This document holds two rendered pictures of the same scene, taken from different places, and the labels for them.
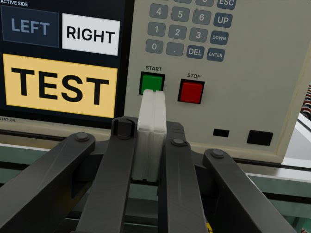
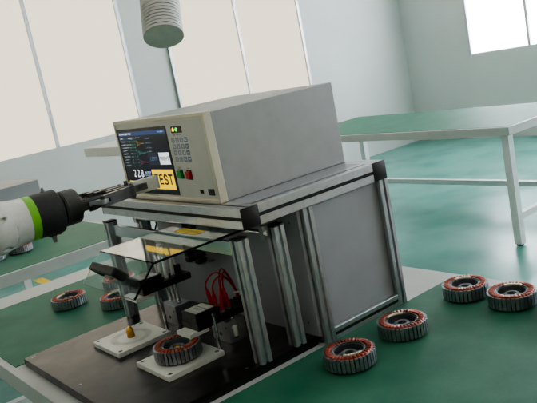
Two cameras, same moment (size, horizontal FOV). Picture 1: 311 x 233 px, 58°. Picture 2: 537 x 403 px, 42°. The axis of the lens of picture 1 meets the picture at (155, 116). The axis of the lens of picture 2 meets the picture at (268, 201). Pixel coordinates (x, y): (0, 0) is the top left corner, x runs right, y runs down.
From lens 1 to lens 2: 1.56 m
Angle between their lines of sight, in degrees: 54
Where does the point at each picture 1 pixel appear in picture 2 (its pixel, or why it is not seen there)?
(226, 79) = (195, 168)
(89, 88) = (169, 178)
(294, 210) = (217, 223)
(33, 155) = (156, 206)
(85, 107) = (170, 186)
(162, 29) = (177, 153)
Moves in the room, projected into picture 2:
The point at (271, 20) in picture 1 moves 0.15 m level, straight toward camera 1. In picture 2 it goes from (196, 142) to (129, 157)
